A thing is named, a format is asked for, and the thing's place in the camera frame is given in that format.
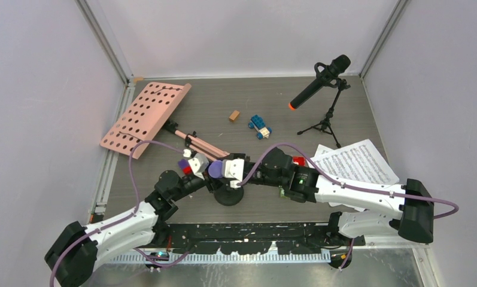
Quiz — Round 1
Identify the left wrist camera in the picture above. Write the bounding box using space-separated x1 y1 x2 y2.
187 152 209 179

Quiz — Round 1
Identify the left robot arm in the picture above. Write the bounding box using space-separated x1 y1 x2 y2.
44 170 225 286

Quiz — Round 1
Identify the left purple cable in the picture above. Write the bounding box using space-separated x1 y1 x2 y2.
48 141 192 287

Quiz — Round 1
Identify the red window toy block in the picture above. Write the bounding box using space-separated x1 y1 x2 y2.
293 157 306 166

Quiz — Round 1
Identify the orange black microphone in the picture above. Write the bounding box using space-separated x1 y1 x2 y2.
288 54 351 110

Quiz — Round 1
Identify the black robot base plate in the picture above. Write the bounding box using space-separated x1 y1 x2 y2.
143 222 351 255

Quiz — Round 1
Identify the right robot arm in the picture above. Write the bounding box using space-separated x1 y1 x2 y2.
221 148 435 246

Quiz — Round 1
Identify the purple red toy block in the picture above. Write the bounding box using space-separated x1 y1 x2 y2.
178 159 193 175

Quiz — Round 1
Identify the black round base mic stand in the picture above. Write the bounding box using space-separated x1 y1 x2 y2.
213 180 244 206

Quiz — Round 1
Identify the green monster face block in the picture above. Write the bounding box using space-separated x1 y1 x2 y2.
279 187 288 199

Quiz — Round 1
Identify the pink music stand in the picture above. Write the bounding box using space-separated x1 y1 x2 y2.
100 81 230 160

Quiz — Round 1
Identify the sheet music page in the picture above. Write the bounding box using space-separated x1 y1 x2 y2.
311 139 399 185
314 144 333 157

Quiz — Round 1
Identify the black tripod mic stand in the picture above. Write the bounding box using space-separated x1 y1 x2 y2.
297 78 350 148

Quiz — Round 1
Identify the brown wooden block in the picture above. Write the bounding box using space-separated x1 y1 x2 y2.
229 110 241 123

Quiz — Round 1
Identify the blue white toy car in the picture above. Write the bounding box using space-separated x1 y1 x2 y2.
248 115 272 140

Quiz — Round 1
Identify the purple microphone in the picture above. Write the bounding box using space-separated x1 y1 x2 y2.
208 160 223 179

